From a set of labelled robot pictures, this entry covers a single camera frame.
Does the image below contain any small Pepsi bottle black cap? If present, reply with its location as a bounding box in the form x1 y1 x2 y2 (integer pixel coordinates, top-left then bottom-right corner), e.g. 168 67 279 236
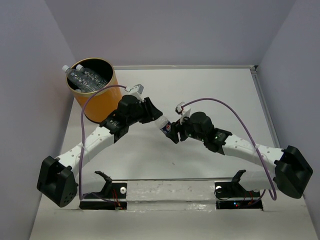
155 115 172 135

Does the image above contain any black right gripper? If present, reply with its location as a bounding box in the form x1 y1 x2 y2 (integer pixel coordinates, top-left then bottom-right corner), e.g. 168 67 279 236
165 112 206 144

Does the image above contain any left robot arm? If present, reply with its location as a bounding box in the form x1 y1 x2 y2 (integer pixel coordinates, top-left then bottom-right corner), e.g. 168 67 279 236
36 94 163 208

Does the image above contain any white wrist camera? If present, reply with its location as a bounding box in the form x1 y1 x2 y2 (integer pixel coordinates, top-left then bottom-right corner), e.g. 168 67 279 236
175 102 191 125
124 84 144 102

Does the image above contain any clear ribbed plastic bottle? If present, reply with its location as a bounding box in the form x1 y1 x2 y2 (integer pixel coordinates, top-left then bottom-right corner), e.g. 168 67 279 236
62 65 85 92

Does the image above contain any orange cylindrical bin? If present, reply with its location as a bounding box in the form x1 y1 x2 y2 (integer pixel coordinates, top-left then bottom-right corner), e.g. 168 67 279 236
65 57 122 123

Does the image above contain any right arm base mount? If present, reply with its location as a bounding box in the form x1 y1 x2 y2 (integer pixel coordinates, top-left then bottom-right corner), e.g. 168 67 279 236
214 170 263 210

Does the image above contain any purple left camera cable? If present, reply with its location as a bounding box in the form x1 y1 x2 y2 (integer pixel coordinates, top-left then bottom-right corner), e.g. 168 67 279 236
78 85 128 203

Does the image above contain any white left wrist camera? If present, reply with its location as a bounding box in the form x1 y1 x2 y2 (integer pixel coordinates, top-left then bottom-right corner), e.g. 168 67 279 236
124 84 144 102

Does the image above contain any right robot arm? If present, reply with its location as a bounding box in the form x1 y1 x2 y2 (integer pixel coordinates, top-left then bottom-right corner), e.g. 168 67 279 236
162 111 313 199

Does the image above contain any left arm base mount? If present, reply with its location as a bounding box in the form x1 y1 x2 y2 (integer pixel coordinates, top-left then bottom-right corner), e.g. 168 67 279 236
79 171 128 211

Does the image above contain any clear unlabelled plastic bottle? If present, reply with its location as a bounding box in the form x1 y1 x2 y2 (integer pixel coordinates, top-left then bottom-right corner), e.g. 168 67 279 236
75 64 109 89

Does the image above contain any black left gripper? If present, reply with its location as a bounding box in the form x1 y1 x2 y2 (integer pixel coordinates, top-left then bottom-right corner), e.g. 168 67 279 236
126 97 163 126

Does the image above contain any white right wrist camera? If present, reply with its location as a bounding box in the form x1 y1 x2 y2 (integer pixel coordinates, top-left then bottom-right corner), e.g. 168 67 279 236
175 102 191 125

